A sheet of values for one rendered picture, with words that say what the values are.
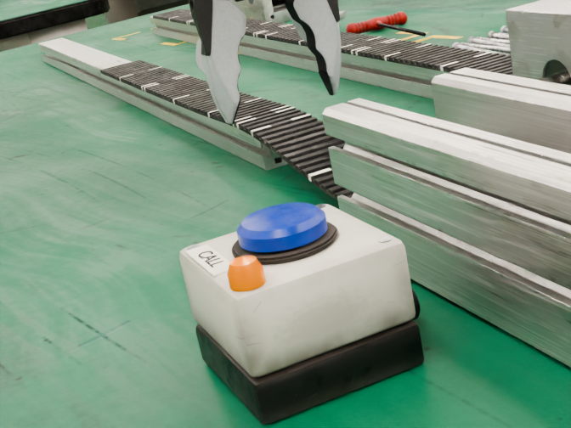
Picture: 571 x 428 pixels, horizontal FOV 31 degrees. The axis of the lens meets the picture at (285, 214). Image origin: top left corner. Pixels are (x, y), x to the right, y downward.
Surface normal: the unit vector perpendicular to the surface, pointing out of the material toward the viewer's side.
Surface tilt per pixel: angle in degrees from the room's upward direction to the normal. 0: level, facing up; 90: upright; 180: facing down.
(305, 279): 67
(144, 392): 0
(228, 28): 90
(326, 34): 90
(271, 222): 3
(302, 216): 3
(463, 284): 90
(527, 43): 90
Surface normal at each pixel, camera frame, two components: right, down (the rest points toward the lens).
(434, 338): -0.18, -0.93
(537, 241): -0.90, 0.29
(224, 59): 0.40, 0.22
